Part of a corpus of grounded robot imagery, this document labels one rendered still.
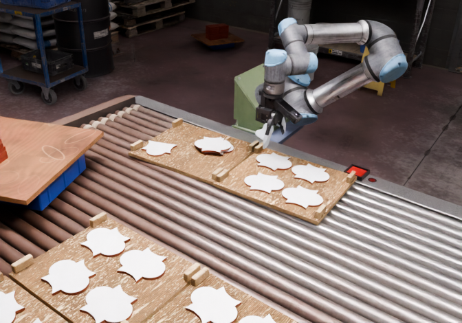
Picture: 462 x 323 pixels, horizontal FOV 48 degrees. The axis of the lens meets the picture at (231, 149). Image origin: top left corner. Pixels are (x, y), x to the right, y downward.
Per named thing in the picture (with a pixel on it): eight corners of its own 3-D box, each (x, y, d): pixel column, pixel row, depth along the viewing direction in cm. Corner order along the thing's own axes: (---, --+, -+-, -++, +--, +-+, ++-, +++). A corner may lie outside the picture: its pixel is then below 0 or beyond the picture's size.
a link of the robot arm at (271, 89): (288, 80, 187) (277, 86, 181) (287, 91, 189) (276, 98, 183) (270, 75, 191) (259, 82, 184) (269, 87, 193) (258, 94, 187)
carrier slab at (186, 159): (181, 124, 233) (181, 121, 232) (260, 149, 214) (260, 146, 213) (128, 155, 206) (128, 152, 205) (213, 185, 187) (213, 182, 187)
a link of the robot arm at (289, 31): (392, 10, 204) (282, 13, 186) (402, 34, 200) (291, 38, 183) (377, 28, 214) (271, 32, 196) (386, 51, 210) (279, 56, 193)
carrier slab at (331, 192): (262, 150, 213) (262, 146, 212) (356, 179, 194) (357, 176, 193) (214, 186, 187) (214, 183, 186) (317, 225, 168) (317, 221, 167)
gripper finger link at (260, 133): (253, 145, 193) (261, 122, 194) (267, 150, 191) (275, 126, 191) (249, 143, 191) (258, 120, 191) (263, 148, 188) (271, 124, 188)
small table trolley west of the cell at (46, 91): (43, 74, 550) (29, -15, 507) (95, 91, 512) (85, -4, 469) (-9, 91, 504) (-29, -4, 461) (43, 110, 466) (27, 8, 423)
